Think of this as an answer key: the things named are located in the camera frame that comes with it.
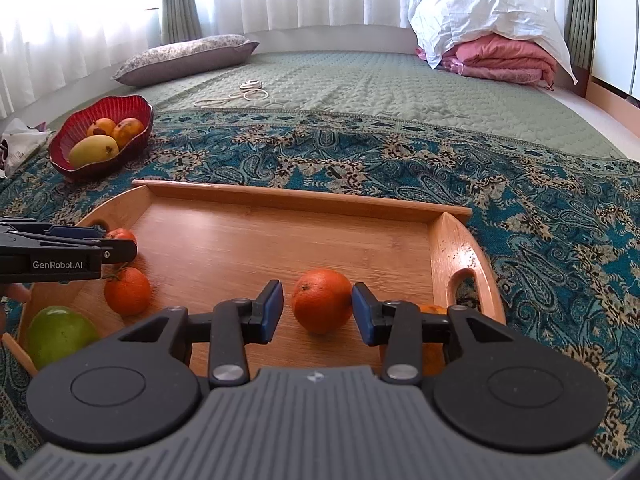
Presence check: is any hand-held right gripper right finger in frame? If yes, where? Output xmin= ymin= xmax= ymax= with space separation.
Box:
xmin=351 ymin=282 xmax=531 ymax=387

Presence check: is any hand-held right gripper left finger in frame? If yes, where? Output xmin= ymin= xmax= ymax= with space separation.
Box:
xmin=117 ymin=280 xmax=285 ymax=389

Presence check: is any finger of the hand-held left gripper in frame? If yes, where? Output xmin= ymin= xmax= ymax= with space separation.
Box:
xmin=0 ymin=217 xmax=108 ymax=241
xmin=0 ymin=239 xmax=139 ymax=267

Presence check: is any small tangerine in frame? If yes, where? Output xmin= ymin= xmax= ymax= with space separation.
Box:
xmin=103 ymin=267 xmax=152 ymax=317
xmin=104 ymin=228 xmax=137 ymax=268

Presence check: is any large orange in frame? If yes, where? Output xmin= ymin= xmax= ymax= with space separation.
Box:
xmin=291 ymin=268 xmax=354 ymax=336
xmin=382 ymin=304 xmax=449 ymax=378

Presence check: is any green guava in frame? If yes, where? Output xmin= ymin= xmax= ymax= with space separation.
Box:
xmin=26 ymin=306 xmax=101 ymax=371

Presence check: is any wooden tray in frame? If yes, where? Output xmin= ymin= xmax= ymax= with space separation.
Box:
xmin=2 ymin=179 xmax=507 ymax=378

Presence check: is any person's left hand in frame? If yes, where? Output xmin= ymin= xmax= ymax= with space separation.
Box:
xmin=0 ymin=282 xmax=32 ymax=335

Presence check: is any yellow-green mango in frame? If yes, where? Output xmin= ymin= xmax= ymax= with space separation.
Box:
xmin=68 ymin=135 xmax=120 ymax=169

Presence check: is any white paper bag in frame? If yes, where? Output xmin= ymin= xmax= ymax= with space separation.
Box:
xmin=0 ymin=117 xmax=53 ymax=178

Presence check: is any red ribbed bowl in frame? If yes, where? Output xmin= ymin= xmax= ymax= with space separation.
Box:
xmin=48 ymin=95 xmax=154 ymax=182

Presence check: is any teal paisley blanket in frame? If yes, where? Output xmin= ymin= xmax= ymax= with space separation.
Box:
xmin=0 ymin=107 xmax=640 ymax=466

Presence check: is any floral grey pillow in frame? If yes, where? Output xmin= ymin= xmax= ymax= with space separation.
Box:
xmin=111 ymin=35 xmax=261 ymax=87

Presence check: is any green quilted bedspread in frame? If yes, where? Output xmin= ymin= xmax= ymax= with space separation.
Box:
xmin=145 ymin=50 xmax=628 ymax=161

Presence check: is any green curtain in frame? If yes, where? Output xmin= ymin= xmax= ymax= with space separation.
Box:
xmin=159 ymin=0 xmax=203 ymax=46
xmin=564 ymin=0 xmax=598 ymax=71

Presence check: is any folded pink blanket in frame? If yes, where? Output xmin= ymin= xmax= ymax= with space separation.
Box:
xmin=416 ymin=35 xmax=558 ymax=92

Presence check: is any white pillow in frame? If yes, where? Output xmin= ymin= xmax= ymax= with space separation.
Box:
xmin=404 ymin=0 xmax=578 ymax=85

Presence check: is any white wardrobe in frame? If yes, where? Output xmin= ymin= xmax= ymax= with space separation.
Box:
xmin=585 ymin=0 xmax=640 ymax=106

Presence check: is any white cord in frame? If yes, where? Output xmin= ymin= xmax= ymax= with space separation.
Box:
xmin=193 ymin=80 xmax=271 ymax=107

